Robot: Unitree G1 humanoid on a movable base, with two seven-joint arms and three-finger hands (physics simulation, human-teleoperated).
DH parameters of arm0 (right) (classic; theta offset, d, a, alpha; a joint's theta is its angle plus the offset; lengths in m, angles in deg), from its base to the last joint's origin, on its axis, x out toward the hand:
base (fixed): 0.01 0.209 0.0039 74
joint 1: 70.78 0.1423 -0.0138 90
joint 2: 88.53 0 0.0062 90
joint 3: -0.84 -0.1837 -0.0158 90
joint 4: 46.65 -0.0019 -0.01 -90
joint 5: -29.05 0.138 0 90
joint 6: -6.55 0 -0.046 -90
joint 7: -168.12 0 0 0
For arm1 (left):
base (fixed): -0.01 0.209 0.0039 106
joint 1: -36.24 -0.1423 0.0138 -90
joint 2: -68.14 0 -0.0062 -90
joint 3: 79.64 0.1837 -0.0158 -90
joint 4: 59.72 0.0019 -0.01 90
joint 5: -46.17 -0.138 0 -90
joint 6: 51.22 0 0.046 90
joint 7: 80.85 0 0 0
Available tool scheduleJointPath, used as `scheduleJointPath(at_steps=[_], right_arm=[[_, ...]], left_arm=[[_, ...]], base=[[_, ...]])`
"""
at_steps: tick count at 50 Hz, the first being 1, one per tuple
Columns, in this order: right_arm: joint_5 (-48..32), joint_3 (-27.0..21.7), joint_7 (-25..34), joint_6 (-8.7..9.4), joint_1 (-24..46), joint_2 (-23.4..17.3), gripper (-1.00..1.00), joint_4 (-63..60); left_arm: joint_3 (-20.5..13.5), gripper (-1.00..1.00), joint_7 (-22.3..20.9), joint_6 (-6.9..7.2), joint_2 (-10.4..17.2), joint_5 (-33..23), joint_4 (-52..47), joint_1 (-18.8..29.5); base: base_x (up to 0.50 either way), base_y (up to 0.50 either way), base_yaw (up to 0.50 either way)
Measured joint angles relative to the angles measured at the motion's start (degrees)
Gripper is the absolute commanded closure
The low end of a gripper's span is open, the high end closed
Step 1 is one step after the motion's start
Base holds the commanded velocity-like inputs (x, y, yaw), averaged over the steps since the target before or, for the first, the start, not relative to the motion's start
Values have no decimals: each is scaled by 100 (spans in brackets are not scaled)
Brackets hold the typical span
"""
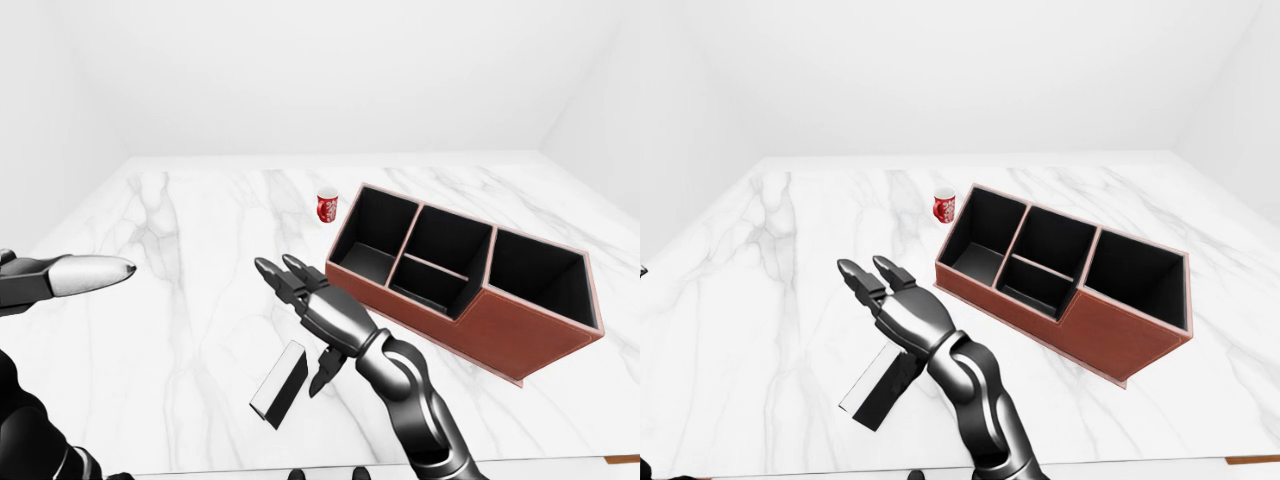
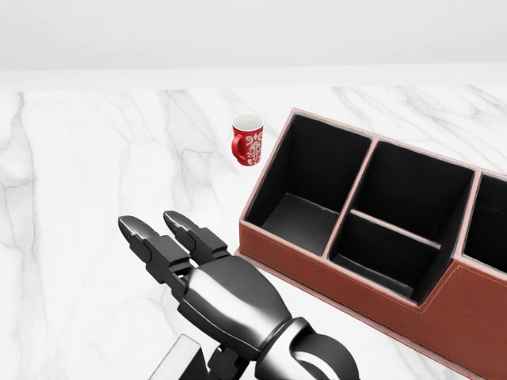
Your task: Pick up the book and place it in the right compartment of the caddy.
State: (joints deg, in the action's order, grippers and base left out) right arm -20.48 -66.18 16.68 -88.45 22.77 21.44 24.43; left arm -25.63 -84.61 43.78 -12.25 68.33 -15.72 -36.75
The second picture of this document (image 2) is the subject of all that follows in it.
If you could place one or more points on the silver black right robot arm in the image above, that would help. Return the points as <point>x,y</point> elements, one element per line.
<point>277,356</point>

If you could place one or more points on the red-brown desk caddy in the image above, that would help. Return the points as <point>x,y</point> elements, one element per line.
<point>447,316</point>

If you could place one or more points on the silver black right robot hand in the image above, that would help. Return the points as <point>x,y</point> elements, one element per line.
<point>233,293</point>

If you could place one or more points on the red white patterned mug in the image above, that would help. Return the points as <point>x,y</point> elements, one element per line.
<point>253,146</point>

